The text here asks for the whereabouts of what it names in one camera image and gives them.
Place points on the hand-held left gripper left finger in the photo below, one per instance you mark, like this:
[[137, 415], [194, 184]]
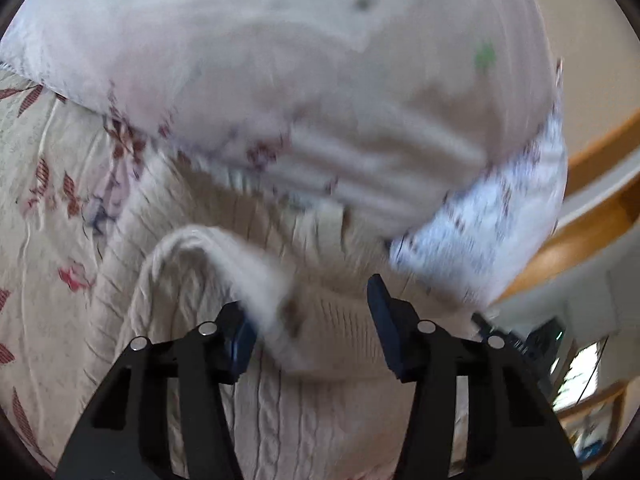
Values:
[[243, 342]]

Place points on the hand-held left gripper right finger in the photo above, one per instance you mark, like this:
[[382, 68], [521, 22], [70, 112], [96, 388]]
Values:
[[386, 327]]

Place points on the window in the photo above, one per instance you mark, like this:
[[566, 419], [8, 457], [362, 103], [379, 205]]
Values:
[[580, 377]]

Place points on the floral bed sheet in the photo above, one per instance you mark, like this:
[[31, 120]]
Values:
[[55, 240]]

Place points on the white floral pillow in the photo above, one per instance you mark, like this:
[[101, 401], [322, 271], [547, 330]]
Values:
[[260, 60]]

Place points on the wooden bed frame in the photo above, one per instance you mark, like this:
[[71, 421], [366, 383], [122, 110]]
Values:
[[565, 247]]

